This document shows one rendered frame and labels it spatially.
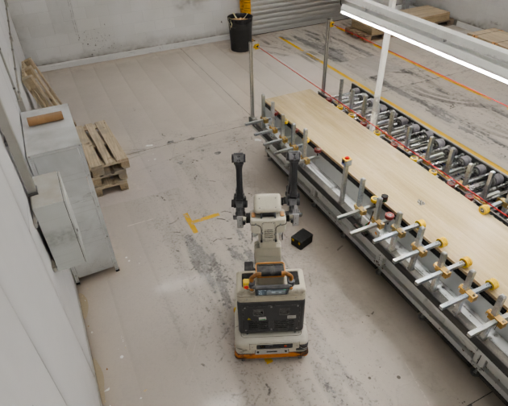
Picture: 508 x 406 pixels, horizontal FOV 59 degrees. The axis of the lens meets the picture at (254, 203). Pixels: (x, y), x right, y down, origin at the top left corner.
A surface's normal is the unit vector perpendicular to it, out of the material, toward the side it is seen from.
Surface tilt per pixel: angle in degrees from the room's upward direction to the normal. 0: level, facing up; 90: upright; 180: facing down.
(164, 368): 0
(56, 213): 90
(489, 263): 0
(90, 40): 90
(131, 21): 90
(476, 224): 0
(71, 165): 90
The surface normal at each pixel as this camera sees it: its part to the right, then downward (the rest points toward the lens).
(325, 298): -0.02, -0.79
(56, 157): 0.43, 0.55
